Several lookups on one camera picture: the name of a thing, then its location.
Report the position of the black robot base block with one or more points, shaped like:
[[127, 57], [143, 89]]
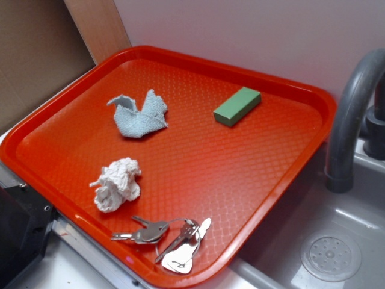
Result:
[[26, 222]]

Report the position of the green rectangular block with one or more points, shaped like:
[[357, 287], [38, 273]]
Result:
[[231, 111]]

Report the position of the brown cardboard panel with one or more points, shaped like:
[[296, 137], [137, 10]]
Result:
[[42, 51]]

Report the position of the grey toy sink basin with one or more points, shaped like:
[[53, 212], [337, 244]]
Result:
[[313, 238]]

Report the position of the silver key bunch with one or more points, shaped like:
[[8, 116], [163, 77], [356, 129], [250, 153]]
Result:
[[176, 242]]

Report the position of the wooden board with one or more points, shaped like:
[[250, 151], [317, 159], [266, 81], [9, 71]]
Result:
[[100, 27]]

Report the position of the grey curved faucet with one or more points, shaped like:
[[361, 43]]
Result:
[[357, 98]]

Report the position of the crumpled white paper towel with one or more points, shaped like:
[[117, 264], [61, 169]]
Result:
[[116, 185]]

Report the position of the light blue cloth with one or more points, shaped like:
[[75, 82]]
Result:
[[134, 123]]

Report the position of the dark grey faucet knob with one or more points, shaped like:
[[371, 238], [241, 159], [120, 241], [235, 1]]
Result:
[[374, 120]]

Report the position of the orange plastic tray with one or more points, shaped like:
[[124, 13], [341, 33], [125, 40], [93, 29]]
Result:
[[197, 168]]

